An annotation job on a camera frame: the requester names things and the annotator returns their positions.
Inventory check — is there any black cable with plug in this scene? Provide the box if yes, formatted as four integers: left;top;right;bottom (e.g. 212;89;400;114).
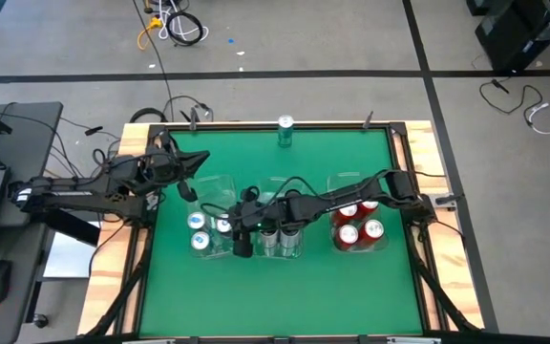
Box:
477;77;544;126

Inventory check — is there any black table frame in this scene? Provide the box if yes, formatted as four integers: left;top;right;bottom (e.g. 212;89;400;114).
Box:
116;121;448;344

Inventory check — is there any white cable coil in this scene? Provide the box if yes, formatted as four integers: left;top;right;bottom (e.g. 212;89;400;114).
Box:
157;0;201;42

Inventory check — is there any yellow cable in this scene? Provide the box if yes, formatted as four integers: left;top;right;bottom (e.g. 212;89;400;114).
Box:
136;16;162;52

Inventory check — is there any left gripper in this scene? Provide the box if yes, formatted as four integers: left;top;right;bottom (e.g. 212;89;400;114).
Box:
134;144;212;204

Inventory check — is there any black coiled cable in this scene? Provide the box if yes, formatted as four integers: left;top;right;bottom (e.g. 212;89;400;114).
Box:
164;10;204;48
128;107;169;124

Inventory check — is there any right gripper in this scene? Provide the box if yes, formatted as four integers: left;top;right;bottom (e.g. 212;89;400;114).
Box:
229;197;286;260

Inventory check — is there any white Celsius can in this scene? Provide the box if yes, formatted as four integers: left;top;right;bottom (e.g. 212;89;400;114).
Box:
259;228;280;258
279;227;302;258

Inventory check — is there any green table mat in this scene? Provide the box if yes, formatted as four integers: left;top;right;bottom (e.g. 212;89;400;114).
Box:
138;127;424;336

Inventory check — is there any long black cable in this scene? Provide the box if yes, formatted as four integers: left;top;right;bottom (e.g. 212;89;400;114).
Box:
131;0;176;123

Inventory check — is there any clear plastic bin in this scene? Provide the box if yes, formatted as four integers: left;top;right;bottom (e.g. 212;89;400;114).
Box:
326;171;391;253
186;172;239;261
253;175;306;261

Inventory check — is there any red cola can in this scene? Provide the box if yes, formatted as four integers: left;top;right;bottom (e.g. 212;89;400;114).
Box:
331;204;358;226
334;224;361;252
358;218;385;248
359;200;380;221

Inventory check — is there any black desk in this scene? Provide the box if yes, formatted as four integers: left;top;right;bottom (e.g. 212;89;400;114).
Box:
0;100;64;344

